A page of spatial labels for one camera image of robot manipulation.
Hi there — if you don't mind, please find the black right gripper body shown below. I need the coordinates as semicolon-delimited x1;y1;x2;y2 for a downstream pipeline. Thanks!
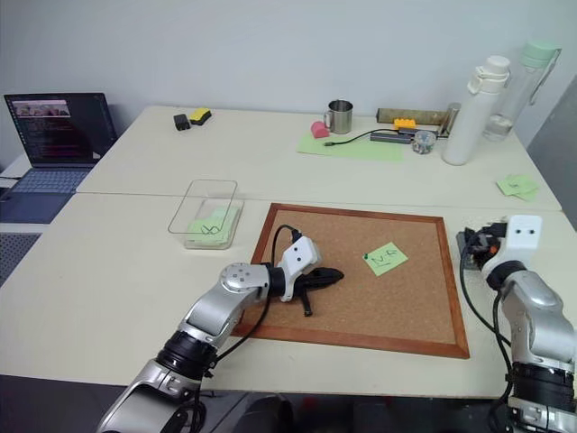
466;222;511;268

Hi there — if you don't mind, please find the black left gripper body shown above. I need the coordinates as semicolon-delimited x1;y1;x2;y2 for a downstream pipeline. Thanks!
291;263;326;299

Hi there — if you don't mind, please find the small grey metal tray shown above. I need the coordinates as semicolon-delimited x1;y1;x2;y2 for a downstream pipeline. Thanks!
455;228;487;272

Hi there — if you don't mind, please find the green sticky note with writing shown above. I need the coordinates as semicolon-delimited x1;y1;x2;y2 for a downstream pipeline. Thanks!
362;243;410;278

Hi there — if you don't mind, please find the clear plastic box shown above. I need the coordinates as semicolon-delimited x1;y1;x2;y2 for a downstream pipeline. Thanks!
168;179;246;251

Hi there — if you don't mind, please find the stack of green sticky notes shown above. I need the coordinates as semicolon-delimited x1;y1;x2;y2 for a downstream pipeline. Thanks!
495;172;541;202

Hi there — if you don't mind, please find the wood framed cork board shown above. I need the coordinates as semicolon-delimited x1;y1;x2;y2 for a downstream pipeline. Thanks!
229;202;472;360

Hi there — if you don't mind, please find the small clear round jar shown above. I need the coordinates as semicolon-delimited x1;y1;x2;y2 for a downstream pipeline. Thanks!
411;130;438;156

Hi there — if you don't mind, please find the green notes pile with scribble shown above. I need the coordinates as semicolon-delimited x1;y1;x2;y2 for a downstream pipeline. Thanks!
185;207;241;247

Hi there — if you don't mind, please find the white water bottle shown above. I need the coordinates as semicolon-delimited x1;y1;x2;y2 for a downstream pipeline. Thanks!
441;54;512;167

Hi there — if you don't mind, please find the grey usb hub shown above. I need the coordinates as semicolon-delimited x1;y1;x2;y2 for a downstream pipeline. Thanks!
370;130;414;146

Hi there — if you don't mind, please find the light green paper sheet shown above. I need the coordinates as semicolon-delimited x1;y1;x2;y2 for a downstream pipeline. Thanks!
296;130;404;163

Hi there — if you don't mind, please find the clear bottle with green lid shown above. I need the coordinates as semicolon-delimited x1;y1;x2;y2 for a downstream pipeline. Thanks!
481;39;563;143

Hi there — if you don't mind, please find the stainless steel mug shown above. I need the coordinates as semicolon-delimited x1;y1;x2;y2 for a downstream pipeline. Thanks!
321;99;354;135

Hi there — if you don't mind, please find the yellow and black eraser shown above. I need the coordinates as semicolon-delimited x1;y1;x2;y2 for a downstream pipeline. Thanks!
188;106;213;126

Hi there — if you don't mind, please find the open blue laptop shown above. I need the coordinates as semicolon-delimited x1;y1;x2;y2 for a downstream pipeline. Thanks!
0;92;120;225

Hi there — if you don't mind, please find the grey perforated panel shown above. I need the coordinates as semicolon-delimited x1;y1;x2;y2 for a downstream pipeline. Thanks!
0;231;44;289

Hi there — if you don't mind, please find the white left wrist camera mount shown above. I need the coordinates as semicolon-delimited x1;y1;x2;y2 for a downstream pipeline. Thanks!
275;237;324;303

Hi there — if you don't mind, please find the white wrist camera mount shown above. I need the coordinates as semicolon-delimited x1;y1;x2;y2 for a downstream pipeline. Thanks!
479;215;544;274
275;237;324;303

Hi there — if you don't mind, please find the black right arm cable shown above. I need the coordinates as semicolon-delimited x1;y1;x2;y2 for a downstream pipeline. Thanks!
458;245;516;407

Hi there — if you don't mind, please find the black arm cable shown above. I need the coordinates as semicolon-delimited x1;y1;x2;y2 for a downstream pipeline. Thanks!
209;224;302;363
458;245;516;407

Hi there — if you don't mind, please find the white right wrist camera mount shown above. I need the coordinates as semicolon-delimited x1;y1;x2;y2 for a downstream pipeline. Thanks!
479;215;544;274

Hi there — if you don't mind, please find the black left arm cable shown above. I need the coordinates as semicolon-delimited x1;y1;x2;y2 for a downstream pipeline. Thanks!
209;224;302;363

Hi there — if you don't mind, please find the thin black usb cable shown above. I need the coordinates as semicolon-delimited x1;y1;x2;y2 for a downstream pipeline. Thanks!
325;130;376;148

